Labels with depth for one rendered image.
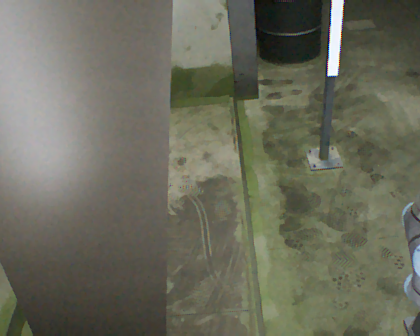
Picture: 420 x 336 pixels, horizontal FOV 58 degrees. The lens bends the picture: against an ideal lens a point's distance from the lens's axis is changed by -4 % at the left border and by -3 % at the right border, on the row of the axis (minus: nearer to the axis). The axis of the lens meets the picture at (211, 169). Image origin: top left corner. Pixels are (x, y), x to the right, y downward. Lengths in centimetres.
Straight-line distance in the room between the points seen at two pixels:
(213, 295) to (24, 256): 116
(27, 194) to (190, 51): 233
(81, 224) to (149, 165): 20
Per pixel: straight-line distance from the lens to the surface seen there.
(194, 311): 186
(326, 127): 239
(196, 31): 289
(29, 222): 81
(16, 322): 204
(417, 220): 111
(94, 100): 61
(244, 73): 304
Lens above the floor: 165
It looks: 41 degrees down
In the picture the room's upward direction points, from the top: 9 degrees counter-clockwise
